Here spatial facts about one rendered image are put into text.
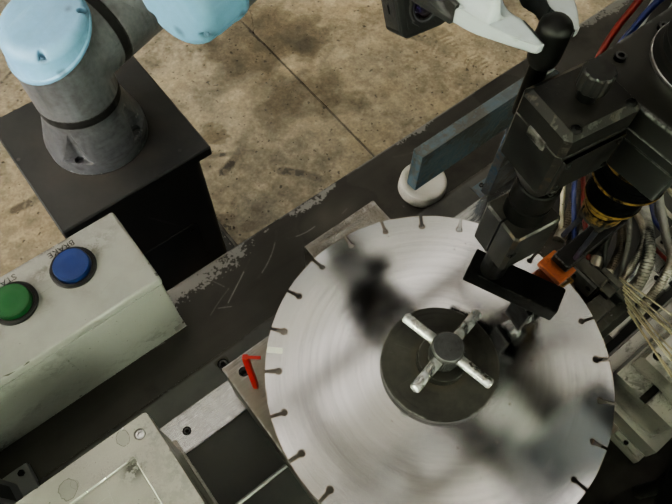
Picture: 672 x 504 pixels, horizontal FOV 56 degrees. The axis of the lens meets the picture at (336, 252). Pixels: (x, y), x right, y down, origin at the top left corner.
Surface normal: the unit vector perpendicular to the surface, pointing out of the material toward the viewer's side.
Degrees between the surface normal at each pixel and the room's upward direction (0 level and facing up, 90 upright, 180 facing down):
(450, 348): 0
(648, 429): 90
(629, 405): 90
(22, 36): 7
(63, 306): 0
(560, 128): 45
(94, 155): 72
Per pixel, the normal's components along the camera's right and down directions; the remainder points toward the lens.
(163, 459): 0.01, -0.46
